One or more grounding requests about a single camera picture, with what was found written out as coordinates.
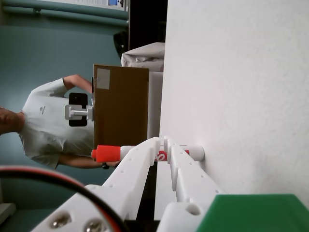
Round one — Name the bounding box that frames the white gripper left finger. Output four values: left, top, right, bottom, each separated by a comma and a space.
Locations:
31, 137, 161, 232

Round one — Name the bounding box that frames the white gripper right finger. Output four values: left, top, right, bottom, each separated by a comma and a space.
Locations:
156, 136, 226, 232

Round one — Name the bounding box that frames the red Expo marker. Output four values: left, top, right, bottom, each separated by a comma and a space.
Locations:
91, 144, 205, 163

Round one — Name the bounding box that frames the brown cardboard box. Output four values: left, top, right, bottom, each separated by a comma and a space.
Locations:
93, 64, 150, 149

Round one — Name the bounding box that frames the green printed plate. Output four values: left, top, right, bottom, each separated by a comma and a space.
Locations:
195, 194, 309, 232

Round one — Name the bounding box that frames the person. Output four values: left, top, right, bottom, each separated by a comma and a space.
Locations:
0, 74, 116, 170

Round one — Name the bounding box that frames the white cloth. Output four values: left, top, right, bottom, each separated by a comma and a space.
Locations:
121, 42, 166, 73

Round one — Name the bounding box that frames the black bag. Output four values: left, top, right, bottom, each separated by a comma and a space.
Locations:
112, 30, 129, 60

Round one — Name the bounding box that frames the teal curtain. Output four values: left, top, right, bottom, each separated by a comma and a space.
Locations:
2, 0, 128, 26

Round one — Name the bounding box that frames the black and red cable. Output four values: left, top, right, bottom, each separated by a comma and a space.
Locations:
0, 166, 132, 232

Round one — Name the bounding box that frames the window with white frame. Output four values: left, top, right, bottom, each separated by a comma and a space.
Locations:
48, 0, 126, 12

